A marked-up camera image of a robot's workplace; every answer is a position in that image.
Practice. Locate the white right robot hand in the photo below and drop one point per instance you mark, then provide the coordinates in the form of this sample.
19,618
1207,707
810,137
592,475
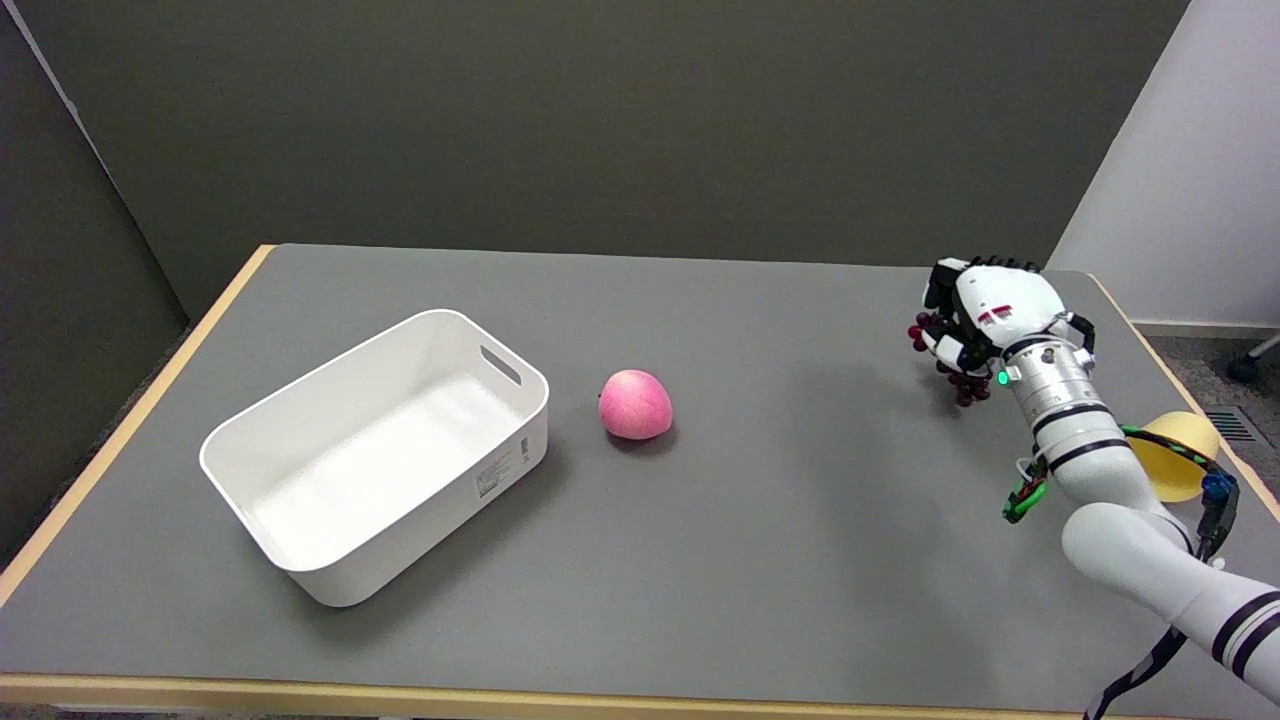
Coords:
990,310

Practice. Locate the dark purple grape bunch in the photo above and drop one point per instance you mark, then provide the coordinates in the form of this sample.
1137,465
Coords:
955,375

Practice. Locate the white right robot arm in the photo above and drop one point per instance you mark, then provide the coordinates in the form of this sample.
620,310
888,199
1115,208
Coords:
1120,500

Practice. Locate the yellow plastic cup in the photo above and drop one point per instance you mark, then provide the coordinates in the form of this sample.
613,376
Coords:
1178,458

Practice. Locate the black chair caster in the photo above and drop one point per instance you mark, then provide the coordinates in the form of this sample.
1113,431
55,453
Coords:
1244,368

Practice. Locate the pink apple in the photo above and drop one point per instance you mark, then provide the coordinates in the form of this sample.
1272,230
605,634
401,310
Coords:
636,404

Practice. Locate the white plastic storage bin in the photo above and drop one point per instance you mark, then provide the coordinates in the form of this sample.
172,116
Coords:
390,455

